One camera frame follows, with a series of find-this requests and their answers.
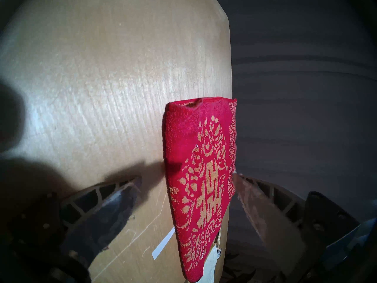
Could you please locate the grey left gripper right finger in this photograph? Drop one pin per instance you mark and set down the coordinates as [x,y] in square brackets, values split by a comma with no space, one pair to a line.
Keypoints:
[274,223]

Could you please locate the tall dark leafy plant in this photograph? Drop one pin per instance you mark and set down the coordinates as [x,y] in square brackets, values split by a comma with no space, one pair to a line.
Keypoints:
[238,273]

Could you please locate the cream dotted towel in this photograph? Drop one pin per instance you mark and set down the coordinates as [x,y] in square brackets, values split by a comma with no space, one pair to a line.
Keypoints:
[210,269]

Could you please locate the red towel with gold pattern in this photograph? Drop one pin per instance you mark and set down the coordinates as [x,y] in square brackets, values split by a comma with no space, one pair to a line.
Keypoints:
[200,167]

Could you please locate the white tape strip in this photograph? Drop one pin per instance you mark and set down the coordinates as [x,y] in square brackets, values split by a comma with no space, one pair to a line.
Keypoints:
[163,243]

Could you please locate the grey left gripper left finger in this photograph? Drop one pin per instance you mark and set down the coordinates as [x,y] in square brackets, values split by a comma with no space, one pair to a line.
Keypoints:
[100,220]

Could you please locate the brown pleated curtain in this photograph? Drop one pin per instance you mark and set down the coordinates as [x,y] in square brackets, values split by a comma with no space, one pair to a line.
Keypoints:
[294,93]

